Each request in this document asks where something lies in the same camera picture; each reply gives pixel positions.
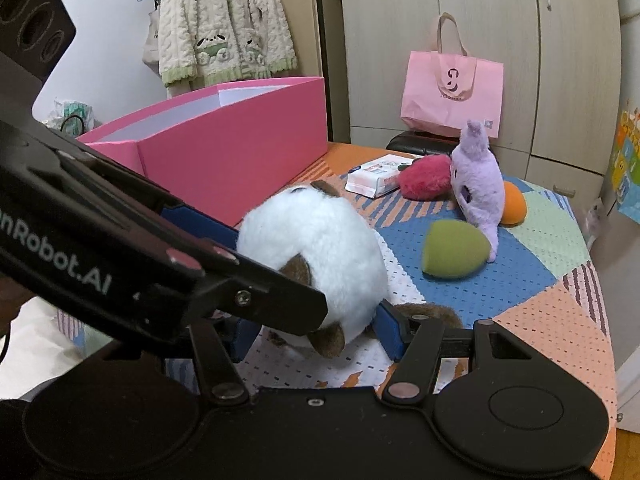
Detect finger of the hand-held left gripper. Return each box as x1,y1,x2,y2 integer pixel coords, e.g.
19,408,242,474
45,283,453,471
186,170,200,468
192,256,328,337
57,150,241,258

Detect black suitcase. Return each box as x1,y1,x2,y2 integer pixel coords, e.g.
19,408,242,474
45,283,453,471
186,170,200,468
386,131,463,157

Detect beige wooden cabinet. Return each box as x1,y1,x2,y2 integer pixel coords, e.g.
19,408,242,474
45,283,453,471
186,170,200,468
265,0,323,83

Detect green egg-shaped sponge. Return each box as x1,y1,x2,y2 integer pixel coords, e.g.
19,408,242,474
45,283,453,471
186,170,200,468
421,220,493,279

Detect cream canvas tote bag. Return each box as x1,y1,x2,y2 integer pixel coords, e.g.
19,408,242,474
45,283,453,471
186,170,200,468
142,7,163,66

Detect white green plastic bag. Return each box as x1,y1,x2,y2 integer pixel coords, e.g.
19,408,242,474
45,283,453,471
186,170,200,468
50,100,96,133

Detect white plush toy brown patches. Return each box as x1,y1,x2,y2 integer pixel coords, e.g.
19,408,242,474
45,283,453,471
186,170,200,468
235,180,463,358

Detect pink strawberry plush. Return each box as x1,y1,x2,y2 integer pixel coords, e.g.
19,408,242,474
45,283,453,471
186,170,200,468
397,154,453,201

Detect pink tote bag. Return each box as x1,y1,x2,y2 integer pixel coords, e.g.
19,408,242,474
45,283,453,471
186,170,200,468
400,12,504,139

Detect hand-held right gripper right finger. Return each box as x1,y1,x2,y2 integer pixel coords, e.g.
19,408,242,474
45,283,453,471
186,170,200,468
375,300,548,406

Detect orange egg-shaped sponge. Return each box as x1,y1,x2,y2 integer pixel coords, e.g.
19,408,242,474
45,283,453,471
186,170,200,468
500,180,527,226

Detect white tissue packet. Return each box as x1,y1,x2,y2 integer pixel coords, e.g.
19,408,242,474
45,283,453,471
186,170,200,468
345,155,416,198

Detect black clothes rack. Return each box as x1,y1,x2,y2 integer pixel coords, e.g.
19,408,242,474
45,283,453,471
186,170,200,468
152,0,351,143

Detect purple plush toy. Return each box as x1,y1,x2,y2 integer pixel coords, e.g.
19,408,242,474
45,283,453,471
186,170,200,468
450,119,504,263

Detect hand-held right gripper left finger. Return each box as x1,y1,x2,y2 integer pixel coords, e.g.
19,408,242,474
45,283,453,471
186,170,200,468
187,317,261,407

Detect patchwork blanket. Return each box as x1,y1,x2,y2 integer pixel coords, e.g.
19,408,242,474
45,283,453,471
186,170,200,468
55,142,618,480

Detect colourful paper gift bag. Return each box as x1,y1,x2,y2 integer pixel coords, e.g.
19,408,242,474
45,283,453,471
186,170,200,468
602,97,640,223

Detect pink cardboard box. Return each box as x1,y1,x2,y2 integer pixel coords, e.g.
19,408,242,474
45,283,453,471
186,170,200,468
75,76,328,228

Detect cream fluffy robe green trim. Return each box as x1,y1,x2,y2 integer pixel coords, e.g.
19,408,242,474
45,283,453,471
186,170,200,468
157,0,299,98

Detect grey wooden wardrobe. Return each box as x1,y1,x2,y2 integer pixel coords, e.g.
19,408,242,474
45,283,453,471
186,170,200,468
337,0,621,193

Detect clear plastic bag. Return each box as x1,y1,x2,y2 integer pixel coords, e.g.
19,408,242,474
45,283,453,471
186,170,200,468
582,195,608,251

